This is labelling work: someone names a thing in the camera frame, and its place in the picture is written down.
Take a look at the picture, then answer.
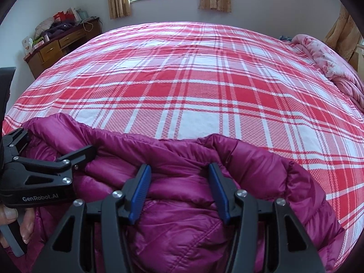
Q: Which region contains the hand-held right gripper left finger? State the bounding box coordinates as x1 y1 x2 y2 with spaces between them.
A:
31 163 152 273

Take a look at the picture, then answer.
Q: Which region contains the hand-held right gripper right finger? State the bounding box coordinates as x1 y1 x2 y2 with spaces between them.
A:
207 162 326 273

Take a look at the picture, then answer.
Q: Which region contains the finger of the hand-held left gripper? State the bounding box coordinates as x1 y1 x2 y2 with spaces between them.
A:
13 144 97 190
2 127 31 160

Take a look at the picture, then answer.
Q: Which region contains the magenta puffer jacket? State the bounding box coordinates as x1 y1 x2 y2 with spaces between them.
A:
3 113 346 273

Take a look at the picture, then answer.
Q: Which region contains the purple clothes pile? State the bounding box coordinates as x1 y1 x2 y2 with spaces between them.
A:
42 21 75 38

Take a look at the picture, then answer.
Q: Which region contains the person's left hand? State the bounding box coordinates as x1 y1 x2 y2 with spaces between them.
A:
0 206 36 248

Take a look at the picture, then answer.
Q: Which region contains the white carton box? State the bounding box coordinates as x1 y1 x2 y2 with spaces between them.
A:
22 35 34 56

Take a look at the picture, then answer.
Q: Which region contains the wooden desk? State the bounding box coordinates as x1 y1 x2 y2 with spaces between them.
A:
24 17 102 79

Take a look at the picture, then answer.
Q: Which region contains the bed with red plaid sheet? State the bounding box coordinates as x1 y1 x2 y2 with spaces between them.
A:
1 21 364 234

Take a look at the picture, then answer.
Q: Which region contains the pink plastic bag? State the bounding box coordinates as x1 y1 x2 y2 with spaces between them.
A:
34 17 55 35

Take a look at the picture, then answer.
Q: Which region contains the red paper bag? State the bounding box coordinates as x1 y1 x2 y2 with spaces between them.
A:
53 7 79 24

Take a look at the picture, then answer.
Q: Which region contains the pink floral quilt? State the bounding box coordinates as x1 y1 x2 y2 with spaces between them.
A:
291 33 364 109

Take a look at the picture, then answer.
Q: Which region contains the long yellow patterned curtain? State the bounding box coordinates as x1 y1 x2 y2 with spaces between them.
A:
324 4 364 63

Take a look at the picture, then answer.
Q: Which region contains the white cable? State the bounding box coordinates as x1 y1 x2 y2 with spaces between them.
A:
82 16 99 32

